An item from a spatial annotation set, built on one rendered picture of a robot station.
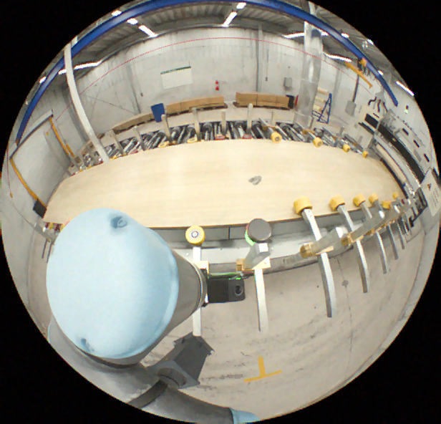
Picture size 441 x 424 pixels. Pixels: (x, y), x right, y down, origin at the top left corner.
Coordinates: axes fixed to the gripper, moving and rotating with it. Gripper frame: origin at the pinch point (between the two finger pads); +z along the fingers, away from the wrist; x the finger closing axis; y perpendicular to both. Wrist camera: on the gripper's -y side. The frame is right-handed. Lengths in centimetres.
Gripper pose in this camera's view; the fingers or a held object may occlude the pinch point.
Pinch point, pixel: (208, 286)
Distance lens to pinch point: 41.0
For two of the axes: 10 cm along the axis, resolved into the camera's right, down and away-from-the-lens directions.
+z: 0.4, 5.8, 8.1
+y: -10.0, 0.6, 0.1
